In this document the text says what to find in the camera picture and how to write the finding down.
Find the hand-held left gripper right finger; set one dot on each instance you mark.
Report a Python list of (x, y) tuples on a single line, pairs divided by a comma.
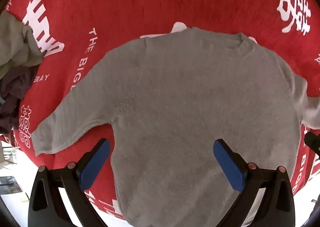
[(228, 164)]

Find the pale green garment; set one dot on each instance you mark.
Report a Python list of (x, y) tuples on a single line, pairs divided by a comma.
[(15, 42)]

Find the dark purple garment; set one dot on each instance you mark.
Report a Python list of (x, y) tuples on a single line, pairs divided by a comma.
[(15, 92)]

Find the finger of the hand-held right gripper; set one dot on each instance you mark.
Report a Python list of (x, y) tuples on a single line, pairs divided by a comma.
[(312, 141)]

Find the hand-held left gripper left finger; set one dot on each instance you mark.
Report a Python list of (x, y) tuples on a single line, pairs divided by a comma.
[(96, 160)]

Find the grey sweater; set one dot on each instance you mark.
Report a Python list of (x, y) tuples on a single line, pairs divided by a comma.
[(190, 97)]

